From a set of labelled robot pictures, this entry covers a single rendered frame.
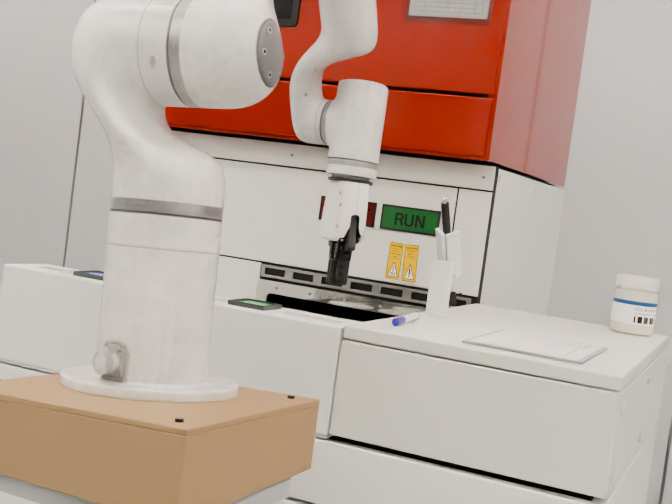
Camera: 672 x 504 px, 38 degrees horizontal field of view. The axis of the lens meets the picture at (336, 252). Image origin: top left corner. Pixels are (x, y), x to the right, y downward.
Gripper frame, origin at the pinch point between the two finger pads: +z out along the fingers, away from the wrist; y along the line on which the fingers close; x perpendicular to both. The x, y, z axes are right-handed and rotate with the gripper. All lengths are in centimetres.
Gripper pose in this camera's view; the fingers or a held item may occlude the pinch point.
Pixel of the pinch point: (337, 272)
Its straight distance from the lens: 164.0
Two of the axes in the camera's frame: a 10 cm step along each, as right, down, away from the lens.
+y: 3.1, 0.8, -9.5
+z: -1.4, 9.9, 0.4
